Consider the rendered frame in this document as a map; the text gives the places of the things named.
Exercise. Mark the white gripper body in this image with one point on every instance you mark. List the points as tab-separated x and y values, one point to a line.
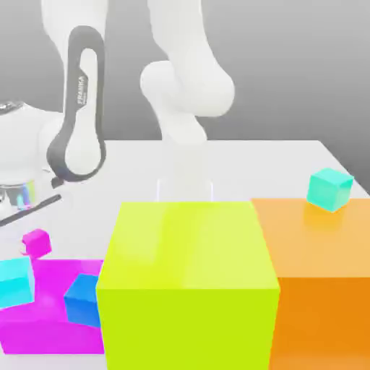
31	208

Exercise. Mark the small magenta cube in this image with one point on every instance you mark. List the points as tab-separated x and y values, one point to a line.
37	242

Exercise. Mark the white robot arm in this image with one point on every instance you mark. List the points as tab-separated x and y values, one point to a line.
188	86

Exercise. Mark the small cyan cube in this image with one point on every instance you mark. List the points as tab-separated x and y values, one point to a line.
14	283

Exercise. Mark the small blue cube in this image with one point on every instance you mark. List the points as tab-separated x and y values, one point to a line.
82	300

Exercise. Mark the small turquoise cube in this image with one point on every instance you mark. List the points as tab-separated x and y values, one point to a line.
329	189

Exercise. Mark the large magenta box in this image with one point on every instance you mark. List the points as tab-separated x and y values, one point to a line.
49	332

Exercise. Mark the large yellow-green box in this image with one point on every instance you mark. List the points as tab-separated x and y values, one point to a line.
188	289

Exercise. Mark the large orange box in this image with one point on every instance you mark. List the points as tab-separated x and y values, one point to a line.
323	289

